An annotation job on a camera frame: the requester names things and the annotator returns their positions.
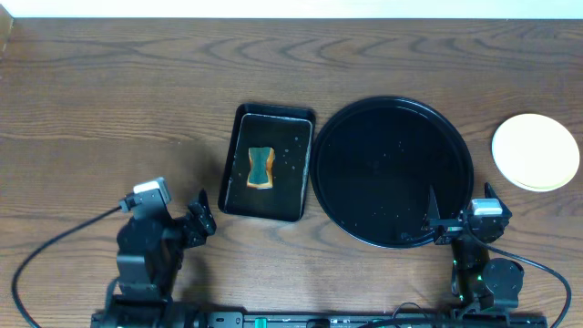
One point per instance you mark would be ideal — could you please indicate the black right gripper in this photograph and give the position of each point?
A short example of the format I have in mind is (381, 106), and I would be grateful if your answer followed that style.
(447, 226)

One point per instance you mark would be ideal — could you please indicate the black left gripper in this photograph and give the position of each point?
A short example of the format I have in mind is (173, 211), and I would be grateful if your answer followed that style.
(189, 226)

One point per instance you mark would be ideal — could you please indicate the orange green scrub sponge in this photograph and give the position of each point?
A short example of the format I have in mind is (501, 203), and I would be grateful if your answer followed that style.
(261, 162)

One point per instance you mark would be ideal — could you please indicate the yellow plate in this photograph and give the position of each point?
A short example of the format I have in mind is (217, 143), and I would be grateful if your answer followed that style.
(533, 148)

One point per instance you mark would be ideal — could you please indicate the pale green plate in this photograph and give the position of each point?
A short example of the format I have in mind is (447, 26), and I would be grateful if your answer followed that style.
(537, 187)

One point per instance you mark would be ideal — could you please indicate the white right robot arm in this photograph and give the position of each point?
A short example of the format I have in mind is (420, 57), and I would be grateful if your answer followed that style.
(486, 286)

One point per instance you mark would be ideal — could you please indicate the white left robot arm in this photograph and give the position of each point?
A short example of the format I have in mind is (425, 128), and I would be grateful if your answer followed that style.
(150, 254)

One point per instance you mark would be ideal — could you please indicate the black round tray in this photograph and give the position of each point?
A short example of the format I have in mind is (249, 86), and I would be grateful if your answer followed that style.
(375, 163)

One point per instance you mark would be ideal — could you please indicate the black rectangular tray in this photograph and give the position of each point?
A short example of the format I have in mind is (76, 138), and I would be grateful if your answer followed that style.
(289, 132)

